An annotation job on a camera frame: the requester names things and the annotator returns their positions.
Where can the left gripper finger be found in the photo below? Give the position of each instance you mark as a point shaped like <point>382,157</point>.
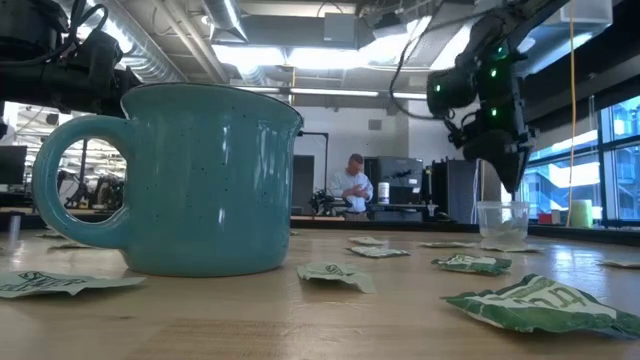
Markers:
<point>131,79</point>

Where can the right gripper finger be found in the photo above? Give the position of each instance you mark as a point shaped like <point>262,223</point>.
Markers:
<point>504,172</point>
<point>515,170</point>

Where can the green and white sachet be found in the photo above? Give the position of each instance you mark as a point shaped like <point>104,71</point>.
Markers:
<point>470,264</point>
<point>335,272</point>
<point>367,240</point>
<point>50,234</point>
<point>540,307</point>
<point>45,284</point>
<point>447,244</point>
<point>377,252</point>

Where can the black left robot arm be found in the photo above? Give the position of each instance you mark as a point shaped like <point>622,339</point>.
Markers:
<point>30,80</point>

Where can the black background robot arm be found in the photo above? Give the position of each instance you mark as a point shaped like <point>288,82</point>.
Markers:
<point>325,202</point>

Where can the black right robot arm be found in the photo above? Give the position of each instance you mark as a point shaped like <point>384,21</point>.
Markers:
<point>500,90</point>

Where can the tall black cabinet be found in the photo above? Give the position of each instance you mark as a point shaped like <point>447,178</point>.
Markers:
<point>455,190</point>

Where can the small red object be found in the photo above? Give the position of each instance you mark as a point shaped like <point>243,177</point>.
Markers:
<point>544,219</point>

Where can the pale green roll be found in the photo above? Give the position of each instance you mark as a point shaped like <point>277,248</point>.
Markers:
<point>581,214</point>

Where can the black equipment cabinet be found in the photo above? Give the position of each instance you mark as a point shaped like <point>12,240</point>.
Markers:
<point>400,170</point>

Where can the dark background desk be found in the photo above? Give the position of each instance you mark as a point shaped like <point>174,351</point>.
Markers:
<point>400,212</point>

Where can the black background equipment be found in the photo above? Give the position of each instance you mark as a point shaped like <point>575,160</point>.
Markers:
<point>107,192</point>

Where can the white canister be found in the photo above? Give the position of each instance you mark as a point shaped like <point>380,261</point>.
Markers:
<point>383,193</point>

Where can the black computer monitor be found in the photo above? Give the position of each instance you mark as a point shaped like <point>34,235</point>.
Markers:
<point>12,165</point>

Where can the teal speckled ceramic mug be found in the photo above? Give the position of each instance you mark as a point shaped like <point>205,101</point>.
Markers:
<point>210,190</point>

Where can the person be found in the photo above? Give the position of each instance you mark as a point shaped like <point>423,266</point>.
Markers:
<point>352,187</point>

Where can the long ceiling light strip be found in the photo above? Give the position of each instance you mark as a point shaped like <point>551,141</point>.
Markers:
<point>332,92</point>

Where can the grey ceiling box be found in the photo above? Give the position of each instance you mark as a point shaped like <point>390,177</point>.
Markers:
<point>340,27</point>

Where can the dark grey door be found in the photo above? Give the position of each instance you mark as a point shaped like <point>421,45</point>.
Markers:
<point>303,185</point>

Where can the large silver ventilation duct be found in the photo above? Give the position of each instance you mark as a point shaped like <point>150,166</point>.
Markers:
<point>145,45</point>

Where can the small silver ventilation duct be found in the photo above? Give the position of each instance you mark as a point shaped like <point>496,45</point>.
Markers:
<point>225,17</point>

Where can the black aluminium table frame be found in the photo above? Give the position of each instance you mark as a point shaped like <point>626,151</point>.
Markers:
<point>400,225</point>

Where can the grey wall panel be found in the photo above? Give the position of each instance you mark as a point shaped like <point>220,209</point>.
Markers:
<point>375,125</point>

